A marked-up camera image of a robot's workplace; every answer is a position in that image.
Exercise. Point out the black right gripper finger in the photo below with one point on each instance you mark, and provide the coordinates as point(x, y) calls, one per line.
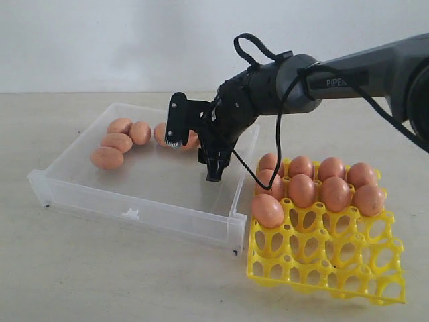
point(215, 168)

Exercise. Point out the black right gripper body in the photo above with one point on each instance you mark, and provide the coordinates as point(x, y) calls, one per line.
point(223, 125)

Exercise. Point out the brown egg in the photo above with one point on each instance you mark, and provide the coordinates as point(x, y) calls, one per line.
point(159, 134)
point(120, 125)
point(369, 200)
point(302, 191)
point(330, 167)
point(140, 133)
point(267, 211)
point(269, 161)
point(119, 141)
point(277, 188)
point(361, 174)
point(192, 143)
point(301, 165)
point(335, 194)
point(107, 158)

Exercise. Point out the clear plastic drawer bin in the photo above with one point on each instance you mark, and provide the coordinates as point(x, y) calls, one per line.
point(158, 187)

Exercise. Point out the yellow plastic egg tray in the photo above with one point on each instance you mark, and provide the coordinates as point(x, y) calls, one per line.
point(345, 254)

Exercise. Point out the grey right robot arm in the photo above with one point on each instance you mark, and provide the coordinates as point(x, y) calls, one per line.
point(297, 83)

